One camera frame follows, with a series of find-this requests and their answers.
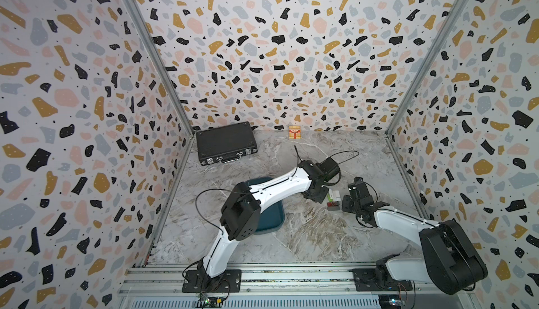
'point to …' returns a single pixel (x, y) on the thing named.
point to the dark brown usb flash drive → (334, 206)
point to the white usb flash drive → (336, 196)
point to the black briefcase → (223, 143)
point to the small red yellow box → (295, 132)
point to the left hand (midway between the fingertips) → (318, 194)
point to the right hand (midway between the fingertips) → (348, 200)
